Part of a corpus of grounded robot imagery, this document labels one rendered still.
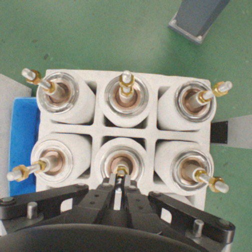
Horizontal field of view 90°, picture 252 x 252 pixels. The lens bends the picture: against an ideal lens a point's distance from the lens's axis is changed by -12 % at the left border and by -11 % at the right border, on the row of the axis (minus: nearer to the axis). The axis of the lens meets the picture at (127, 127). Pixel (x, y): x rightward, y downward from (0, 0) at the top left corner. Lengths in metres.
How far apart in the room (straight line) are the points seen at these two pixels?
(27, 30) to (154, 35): 0.52
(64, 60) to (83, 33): 0.13
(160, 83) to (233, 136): 0.21
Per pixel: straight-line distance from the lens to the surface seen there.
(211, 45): 0.69
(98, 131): 0.31
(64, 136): 0.26
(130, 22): 0.65
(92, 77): 0.34
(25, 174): 0.20
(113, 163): 0.24
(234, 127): 0.39
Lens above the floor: 0.49
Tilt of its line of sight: 87 degrees down
